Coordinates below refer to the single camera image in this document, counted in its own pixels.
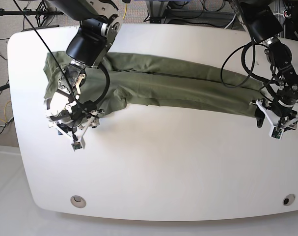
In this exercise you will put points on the olive green T-shirt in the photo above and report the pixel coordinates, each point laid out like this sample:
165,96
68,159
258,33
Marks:
159,81

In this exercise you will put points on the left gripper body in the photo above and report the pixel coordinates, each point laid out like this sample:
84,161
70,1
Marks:
274,115

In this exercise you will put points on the right table cable grommet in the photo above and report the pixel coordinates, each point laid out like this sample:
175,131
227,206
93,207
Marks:
289,199

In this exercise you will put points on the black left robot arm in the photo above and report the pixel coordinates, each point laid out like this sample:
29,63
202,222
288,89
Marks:
263,28

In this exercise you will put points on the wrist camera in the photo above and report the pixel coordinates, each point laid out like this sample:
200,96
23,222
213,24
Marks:
77,145
276,132

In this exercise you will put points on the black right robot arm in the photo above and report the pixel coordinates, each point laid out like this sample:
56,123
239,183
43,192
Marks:
100,23

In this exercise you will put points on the table cable grommet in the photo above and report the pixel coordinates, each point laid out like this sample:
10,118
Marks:
78,201
289,199

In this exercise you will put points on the black tripod stand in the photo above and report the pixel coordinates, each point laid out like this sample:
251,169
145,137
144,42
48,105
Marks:
40,13

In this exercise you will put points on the left table cable grommet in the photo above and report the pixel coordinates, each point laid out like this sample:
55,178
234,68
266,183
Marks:
78,201

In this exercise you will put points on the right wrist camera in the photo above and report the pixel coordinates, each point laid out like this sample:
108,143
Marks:
77,145

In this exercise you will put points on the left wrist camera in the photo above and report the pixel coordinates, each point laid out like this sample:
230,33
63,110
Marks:
276,132

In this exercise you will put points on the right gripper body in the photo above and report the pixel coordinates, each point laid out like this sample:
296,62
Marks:
74,129

